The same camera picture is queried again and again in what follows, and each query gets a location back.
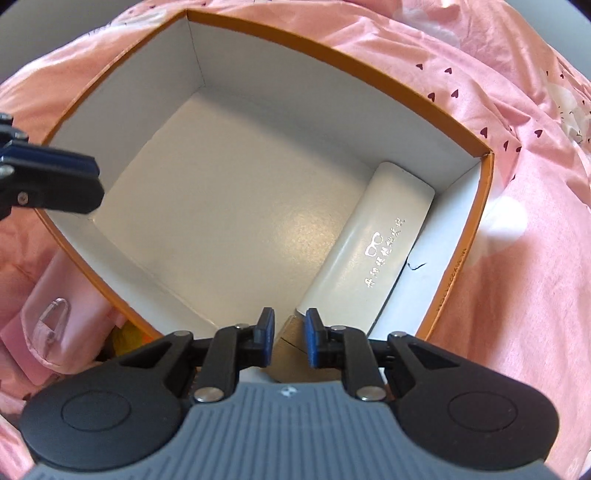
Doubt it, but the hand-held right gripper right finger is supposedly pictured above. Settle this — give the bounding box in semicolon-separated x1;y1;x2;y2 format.
305;308;461;402

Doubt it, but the yellow toy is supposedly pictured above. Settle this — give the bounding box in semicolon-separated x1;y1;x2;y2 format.
111;322;155;358

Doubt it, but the pink printed duvet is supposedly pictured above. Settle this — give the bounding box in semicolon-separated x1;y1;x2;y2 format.
0;0;591;480

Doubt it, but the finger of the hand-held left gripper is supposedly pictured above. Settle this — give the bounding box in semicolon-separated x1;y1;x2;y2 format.
0;112;101;180
0;167;105;217

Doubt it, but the white glasses case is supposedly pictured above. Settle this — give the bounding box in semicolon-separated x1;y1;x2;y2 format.
295;161;437;334

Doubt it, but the pink plastic pouch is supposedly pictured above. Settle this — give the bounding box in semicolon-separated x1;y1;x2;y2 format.
0;251;118;400

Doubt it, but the orange cardboard box white inside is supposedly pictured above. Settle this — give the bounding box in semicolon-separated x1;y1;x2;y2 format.
34;7;496;384

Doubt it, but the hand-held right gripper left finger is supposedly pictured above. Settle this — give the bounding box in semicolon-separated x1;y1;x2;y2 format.
119;307;278;404

